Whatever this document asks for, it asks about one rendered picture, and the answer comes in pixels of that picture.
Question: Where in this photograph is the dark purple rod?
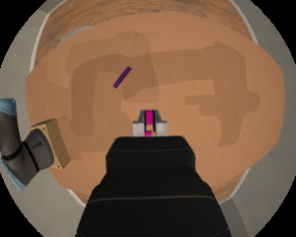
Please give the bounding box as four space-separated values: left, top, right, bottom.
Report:
113 66 132 88

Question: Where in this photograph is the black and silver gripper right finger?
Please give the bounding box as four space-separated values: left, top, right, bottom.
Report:
152 110 168 136

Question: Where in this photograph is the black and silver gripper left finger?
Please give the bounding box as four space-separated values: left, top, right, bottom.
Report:
132 110 146 136

